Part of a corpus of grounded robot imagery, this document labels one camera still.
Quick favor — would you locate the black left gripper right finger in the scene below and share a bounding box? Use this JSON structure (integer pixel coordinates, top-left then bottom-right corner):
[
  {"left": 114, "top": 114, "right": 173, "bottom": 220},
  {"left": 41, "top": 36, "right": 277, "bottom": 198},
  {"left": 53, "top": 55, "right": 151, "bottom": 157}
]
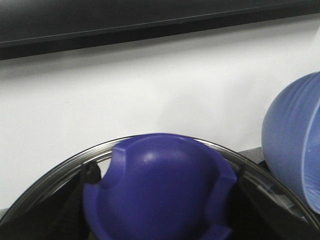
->
[{"left": 226, "top": 168, "right": 320, "bottom": 240}]

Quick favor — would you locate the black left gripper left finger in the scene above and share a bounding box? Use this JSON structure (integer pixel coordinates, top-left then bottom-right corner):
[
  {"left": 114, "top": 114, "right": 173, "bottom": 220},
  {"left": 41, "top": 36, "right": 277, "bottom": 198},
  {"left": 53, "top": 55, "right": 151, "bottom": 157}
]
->
[{"left": 0, "top": 162, "right": 101, "bottom": 240}]

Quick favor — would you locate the light blue ceramic bowl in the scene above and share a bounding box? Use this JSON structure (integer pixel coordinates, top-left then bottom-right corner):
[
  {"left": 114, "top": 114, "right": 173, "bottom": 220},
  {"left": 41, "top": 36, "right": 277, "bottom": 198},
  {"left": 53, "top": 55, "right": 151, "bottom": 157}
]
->
[{"left": 261, "top": 72, "right": 320, "bottom": 213}]

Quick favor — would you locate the glass pot lid blue knob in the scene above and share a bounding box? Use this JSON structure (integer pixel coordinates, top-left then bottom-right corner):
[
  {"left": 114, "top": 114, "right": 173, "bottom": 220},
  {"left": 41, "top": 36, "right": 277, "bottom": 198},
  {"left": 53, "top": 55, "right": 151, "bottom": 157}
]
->
[{"left": 0, "top": 133, "right": 320, "bottom": 240}]

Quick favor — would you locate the black range hood edge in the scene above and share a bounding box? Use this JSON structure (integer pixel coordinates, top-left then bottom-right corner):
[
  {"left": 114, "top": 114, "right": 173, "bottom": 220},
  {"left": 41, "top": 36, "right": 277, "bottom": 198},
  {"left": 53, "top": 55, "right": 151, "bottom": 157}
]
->
[{"left": 0, "top": 0, "right": 320, "bottom": 60}]

